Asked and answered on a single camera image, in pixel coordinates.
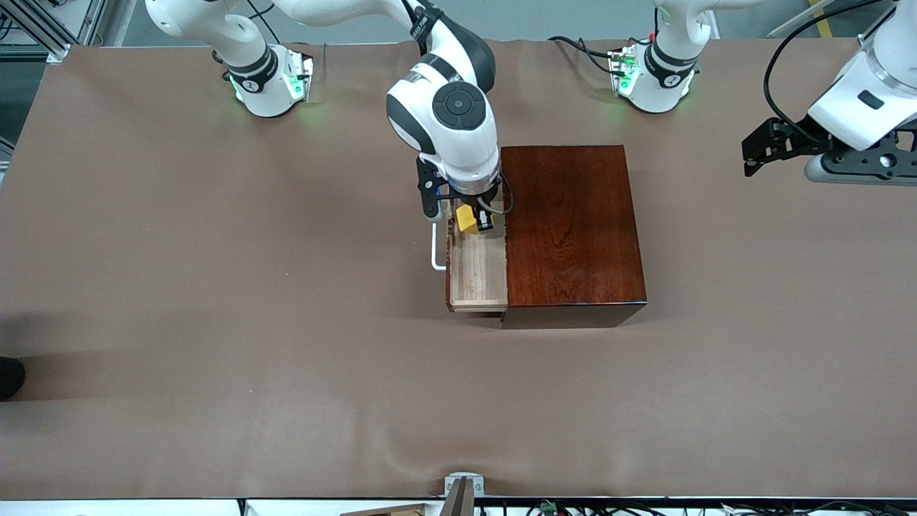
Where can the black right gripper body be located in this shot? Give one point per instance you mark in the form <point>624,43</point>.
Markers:
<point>485,200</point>

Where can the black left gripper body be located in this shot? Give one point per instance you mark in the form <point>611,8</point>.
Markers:
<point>797,140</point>

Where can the yellow cube block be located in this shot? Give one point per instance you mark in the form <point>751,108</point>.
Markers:
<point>466,218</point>

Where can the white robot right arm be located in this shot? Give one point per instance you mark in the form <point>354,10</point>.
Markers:
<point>458,143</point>

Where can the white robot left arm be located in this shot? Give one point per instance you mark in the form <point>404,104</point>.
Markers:
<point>655,93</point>

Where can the dark brown wooden cabinet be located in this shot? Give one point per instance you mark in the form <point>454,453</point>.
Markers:
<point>573,229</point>

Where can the brown table cloth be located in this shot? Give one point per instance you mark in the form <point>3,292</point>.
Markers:
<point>322,394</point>

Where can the light wooden board piece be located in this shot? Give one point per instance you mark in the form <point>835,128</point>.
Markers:
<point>394,511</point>

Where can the black round object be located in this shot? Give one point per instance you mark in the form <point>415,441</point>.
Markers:
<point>8,378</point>

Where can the aluminium frame profile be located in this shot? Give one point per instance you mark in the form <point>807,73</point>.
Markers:
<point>57,51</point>
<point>877,41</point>

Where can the grey metal clamp bracket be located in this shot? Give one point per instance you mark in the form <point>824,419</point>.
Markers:
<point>464,476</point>

